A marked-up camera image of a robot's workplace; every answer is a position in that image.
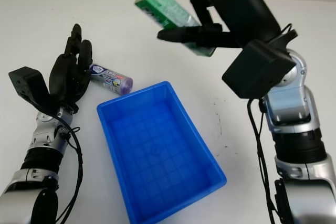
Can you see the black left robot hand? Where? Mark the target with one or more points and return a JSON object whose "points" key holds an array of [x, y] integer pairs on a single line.
{"points": [[67, 77]]}

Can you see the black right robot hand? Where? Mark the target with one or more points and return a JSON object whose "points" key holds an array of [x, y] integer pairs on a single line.
{"points": [[236, 6]]}

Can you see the green toothpaste box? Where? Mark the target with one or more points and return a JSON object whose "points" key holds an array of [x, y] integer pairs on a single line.
{"points": [[162, 3]]}

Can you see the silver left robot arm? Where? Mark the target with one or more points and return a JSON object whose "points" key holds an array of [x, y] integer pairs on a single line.
{"points": [[42, 140]]}

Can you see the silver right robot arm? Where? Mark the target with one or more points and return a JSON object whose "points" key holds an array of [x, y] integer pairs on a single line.
{"points": [[296, 113]]}

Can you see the blue plastic tray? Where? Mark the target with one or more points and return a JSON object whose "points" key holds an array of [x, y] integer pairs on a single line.
{"points": [[157, 150]]}

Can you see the purple plastic bag roll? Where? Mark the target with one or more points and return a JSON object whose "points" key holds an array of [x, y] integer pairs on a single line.
{"points": [[111, 78]]}

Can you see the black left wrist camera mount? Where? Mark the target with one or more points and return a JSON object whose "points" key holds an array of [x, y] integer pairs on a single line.
{"points": [[26, 85]]}

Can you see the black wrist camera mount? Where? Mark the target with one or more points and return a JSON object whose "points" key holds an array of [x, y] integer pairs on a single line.
{"points": [[26, 85], [257, 69]]}

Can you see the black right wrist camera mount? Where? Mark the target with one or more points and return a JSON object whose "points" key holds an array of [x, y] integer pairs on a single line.
{"points": [[257, 69]]}

